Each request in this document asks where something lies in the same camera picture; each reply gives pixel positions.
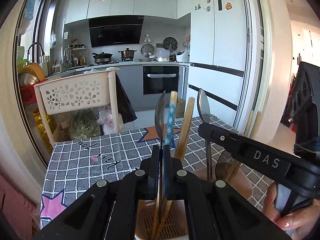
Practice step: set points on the black garbage bag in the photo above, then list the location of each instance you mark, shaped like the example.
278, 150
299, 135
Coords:
124, 105

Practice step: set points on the blue patterned chopstick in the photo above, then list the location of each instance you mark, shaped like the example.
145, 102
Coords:
171, 118

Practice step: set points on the black wok on stove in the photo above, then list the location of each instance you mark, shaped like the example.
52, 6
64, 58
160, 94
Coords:
102, 57

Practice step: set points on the black range hood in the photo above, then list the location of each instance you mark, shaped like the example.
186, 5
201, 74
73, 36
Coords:
115, 30

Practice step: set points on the beige utensil holder cup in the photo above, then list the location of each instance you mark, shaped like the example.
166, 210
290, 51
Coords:
232, 189

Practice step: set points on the brass pot on stove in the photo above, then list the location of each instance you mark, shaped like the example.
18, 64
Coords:
127, 54

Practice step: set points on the white refrigerator with magnets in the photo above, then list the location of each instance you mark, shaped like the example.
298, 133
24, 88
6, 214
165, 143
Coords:
218, 46

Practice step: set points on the long wooden chopstick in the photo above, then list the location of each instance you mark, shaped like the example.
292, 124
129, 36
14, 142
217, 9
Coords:
184, 134

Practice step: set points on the black built-in oven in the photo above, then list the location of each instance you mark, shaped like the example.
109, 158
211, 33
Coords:
157, 79

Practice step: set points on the pink plastic stool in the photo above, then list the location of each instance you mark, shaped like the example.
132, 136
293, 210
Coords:
17, 210

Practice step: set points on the right hand of person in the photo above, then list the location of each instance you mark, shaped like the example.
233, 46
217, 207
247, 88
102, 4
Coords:
304, 222

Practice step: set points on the white perforated storage rack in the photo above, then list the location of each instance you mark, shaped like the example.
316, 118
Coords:
77, 92

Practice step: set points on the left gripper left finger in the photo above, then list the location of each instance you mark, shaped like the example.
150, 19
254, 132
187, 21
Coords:
135, 186

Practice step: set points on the black kitchen faucet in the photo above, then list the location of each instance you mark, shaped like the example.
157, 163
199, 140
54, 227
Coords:
35, 52

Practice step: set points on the yellow bowl in sink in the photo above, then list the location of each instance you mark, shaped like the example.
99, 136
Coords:
31, 74

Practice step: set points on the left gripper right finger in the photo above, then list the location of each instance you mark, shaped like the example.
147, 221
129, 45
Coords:
196, 195

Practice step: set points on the metal spoon in holder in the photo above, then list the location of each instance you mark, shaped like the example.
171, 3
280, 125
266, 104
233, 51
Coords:
204, 112

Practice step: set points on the grey checked tablecloth with stars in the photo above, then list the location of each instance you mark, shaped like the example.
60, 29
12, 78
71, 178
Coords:
76, 165

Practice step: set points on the metal spoon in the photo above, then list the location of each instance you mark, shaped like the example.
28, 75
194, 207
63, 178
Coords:
159, 126
204, 112

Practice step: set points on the cardboard box on floor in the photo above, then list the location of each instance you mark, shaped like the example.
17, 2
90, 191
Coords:
180, 108

